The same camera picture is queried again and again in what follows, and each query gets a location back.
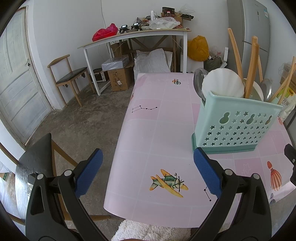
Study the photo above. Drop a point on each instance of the white sack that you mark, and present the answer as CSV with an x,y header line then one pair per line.
x,y
152,61

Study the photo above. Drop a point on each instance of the yellow-green rice bag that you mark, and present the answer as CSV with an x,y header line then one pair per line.
x,y
289,104

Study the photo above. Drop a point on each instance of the white fluffy rug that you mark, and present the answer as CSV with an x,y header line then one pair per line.
x,y
150,231

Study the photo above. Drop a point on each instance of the wooden chair with dark seat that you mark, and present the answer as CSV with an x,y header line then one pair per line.
x,y
71,75
37,153

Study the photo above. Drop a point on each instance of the metal spoon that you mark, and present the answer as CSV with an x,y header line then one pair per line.
x,y
197,81
266,89

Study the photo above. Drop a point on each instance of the plastic-wrapped grey box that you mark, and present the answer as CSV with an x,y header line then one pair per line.
x,y
115,62

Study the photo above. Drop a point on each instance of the dark green bag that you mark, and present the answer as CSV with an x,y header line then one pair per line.
x,y
215,63

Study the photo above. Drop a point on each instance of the small white appliance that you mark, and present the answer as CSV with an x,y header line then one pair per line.
x,y
100,76

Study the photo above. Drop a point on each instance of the tall white box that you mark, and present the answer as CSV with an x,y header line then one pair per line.
x,y
226,53

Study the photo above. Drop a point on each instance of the brown box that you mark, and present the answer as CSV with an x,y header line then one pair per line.
x,y
168,12

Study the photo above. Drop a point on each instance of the yellow plastic bag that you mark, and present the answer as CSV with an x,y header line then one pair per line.
x,y
197,48

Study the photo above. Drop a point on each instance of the red plastic bag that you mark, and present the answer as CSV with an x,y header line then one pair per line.
x,y
104,33

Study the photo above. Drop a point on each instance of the grey refrigerator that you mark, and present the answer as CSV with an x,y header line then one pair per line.
x,y
252,23

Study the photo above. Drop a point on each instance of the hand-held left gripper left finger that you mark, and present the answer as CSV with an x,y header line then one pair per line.
x,y
90,171

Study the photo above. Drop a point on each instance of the white desk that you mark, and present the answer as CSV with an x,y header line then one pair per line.
x,y
138,33

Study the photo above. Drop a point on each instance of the black flood lamp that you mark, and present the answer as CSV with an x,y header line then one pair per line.
x,y
135,26
123,29

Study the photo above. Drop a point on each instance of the clear plastic bag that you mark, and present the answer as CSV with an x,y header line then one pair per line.
x,y
164,23

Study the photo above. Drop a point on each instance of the mint green utensil holder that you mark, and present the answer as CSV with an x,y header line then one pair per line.
x,y
203,115

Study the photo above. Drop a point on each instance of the white panel door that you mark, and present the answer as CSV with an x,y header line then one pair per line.
x,y
18,81

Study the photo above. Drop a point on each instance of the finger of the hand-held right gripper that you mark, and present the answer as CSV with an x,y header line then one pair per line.
x,y
294,175
291,155

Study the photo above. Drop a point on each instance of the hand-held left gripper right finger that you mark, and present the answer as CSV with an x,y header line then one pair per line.
x,y
207,171

